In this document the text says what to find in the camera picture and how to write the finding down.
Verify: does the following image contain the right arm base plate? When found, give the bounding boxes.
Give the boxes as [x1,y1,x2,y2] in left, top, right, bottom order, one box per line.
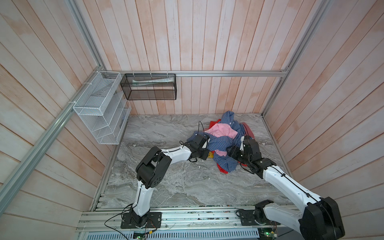
[236,209,280,226]

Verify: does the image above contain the red cloth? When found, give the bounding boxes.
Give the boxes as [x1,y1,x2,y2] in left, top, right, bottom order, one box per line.
[205,116,245,174]

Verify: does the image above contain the pink cloth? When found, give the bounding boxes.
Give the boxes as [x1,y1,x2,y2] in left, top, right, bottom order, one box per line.
[206,123,238,157]

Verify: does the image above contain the left aluminium frame bar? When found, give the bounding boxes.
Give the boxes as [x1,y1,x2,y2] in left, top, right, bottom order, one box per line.
[1,66,104,215]

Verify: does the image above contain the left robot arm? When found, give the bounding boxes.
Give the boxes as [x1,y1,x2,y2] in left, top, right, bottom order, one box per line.
[130,134,210,225]

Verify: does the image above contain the white wire mesh shelf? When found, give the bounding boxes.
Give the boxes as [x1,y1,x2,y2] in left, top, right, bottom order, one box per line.
[74,71,132,145]

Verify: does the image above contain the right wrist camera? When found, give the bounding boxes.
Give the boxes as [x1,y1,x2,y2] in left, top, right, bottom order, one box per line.
[240,136,245,151]

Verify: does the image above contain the aluminium mounting rail base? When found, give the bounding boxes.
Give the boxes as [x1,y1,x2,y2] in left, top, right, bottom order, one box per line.
[75,204,297,240]

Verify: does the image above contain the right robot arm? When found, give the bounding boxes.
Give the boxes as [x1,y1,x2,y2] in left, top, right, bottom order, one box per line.
[227,136,345,240]

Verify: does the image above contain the blue checkered shirt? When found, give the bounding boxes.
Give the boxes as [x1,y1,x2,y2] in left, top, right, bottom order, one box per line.
[187,111,246,173]

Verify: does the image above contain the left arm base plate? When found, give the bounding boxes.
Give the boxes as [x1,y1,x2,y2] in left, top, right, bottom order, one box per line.
[121,212,162,229]

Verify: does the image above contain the black wire mesh basket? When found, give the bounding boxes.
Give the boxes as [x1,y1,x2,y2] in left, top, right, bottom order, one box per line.
[120,73,178,101]

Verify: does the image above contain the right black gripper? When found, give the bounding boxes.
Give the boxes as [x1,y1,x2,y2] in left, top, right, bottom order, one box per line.
[225,144,250,166]

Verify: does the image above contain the horizontal aluminium frame bar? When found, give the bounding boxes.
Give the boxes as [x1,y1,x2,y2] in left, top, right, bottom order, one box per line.
[106,70,288,77]

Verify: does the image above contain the maroon cloth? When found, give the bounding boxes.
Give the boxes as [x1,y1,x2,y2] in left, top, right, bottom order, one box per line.
[241,123,255,139]

